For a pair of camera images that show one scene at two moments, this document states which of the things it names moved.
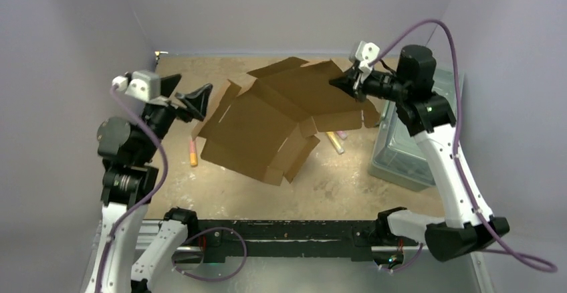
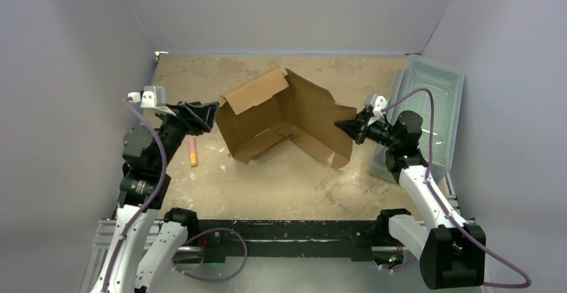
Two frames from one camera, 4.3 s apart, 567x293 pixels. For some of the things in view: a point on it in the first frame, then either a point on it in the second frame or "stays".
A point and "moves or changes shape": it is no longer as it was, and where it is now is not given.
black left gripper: (195, 101) → (196, 117)
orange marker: (193, 153) stays
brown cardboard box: (269, 128) moves or changes shape
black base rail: (229, 241) stays
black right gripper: (357, 84) → (363, 126)
